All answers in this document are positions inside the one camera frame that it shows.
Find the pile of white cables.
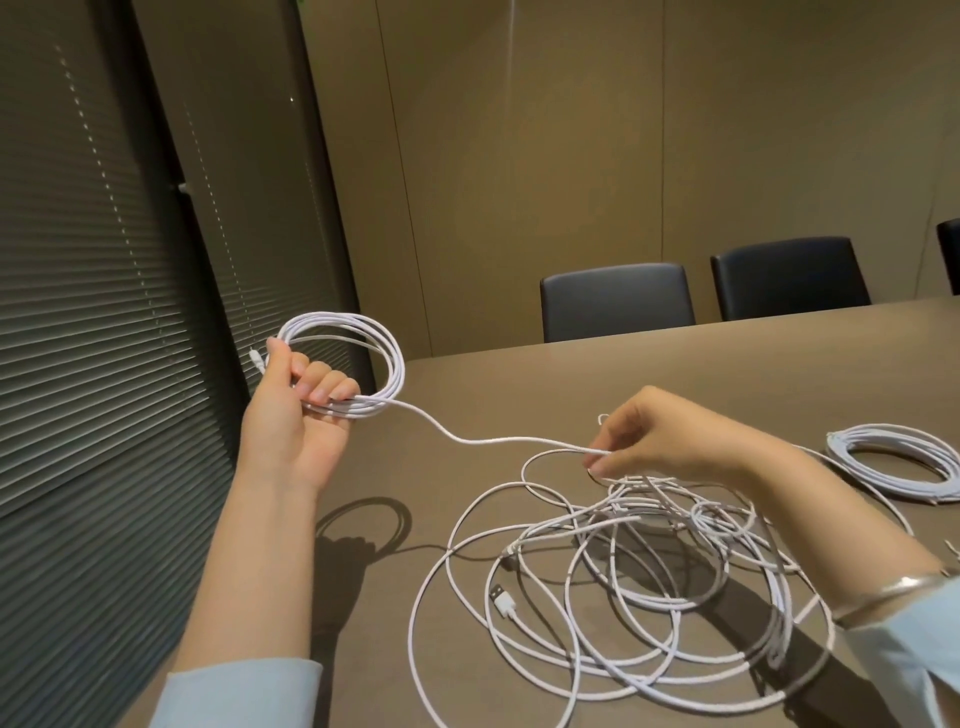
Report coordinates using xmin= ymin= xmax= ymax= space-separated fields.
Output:
xmin=407 ymin=448 xmax=916 ymax=728

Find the brown table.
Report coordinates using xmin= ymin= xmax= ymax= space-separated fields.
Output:
xmin=116 ymin=293 xmax=960 ymax=728

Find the person's left hand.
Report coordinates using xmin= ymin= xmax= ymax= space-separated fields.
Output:
xmin=236 ymin=337 xmax=363 ymax=496

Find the white cable bundle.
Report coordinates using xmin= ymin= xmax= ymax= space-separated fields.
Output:
xmin=247 ymin=311 xmax=609 ymax=457

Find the person's right forearm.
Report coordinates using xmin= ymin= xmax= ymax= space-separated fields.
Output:
xmin=757 ymin=446 xmax=960 ymax=728

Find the person's left forearm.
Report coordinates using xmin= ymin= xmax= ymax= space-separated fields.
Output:
xmin=146 ymin=464 xmax=325 ymax=728

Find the silver bracelet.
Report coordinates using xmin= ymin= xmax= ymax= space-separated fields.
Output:
xmin=830 ymin=566 xmax=960 ymax=630

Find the glass partition with grey blinds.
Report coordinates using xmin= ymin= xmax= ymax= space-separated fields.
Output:
xmin=0 ymin=0 xmax=376 ymax=728

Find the person's right hand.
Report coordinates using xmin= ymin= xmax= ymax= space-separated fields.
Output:
xmin=584 ymin=386 xmax=800 ymax=493

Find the dark meeting chair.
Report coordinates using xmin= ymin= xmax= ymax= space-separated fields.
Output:
xmin=539 ymin=261 xmax=697 ymax=344
xmin=709 ymin=236 xmax=874 ymax=322
xmin=935 ymin=217 xmax=960 ymax=296

